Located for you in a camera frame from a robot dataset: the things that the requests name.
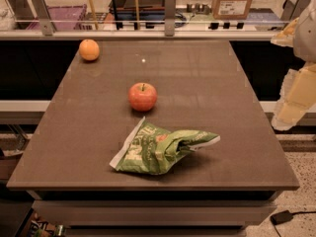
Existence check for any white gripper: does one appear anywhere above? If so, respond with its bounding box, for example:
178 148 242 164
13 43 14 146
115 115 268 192
271 0 316 131

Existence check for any green jalapeno chip bag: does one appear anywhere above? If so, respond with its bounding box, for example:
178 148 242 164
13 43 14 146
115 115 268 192
110 118 220 175

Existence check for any cardboard box with label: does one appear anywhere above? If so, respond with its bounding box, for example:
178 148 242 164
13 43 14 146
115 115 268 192
211 0 253 20

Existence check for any black power adapter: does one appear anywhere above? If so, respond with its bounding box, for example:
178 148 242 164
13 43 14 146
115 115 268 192
270 210 293 225

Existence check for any red apple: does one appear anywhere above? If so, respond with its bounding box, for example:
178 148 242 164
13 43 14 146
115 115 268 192
128 83 158 112

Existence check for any orange fruit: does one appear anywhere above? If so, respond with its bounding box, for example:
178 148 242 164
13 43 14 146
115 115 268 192
79 39 100 61

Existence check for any purple plastic crate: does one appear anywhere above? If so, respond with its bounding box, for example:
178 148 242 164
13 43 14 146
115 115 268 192
26 3 89 31

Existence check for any metal railing post right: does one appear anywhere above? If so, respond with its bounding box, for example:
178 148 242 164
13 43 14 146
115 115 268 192
280 0 311 26

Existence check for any metal railing post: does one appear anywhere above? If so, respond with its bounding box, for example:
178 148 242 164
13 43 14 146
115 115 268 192
32 0 55 36
280 0 311 26
165 0 176 37

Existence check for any metal railing post centre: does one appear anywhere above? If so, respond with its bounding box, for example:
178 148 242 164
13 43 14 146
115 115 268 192
165 0 176 37

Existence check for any metal railing post left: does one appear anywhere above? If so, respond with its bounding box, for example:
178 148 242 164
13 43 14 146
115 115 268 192
32 0 55 36

